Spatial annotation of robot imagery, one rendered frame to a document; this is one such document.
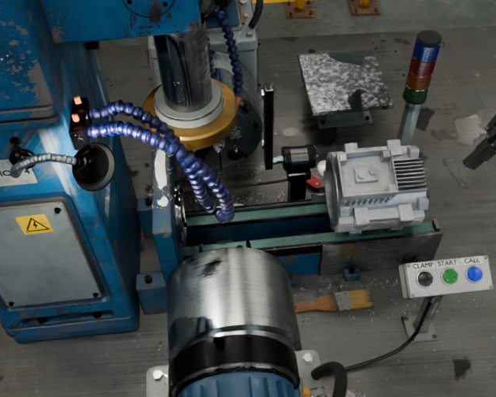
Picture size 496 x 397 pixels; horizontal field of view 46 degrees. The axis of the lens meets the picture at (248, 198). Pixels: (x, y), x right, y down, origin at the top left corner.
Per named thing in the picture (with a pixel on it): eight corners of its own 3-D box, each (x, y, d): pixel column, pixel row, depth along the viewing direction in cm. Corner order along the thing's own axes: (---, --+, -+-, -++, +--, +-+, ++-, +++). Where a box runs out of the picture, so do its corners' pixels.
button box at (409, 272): (402, 299, 120) (410, 298, 115) (397, 265, 122) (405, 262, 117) (483, 291, 121) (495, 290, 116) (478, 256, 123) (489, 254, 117)
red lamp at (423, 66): (412, 78, 147) (416, 63, 143) (406, 63, 151) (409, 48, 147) (436, 76, 147) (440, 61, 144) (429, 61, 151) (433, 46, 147)
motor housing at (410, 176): (330, 240, 145) (343, 221, 126) (320, 168, 150) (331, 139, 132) (410, 233, 145) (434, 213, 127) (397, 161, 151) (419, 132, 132)
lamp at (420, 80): (409, 91, 150) (412, 78, 147) (403, 76, 154) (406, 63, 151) (432, 90, 151) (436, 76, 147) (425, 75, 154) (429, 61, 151)
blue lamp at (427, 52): (416, 63, 143) (420, 48, 140) (409, 48, 147) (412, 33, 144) (440, 61, 144) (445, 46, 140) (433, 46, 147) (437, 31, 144)
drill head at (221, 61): (171, 198, 151) (157, 128, 131) (168, 94, 177) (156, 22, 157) (268, 188, 152) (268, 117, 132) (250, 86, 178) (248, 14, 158)
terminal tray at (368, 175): (338, 207, 131) (343, 198, 124) (331, 162, 134) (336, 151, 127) (390, 202, 132) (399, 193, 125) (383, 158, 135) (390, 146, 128)
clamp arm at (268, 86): (262, 170, 145) (262, 90, 125) (261, 161, 147) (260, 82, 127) (276, 169, 145) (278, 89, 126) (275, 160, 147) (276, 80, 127)
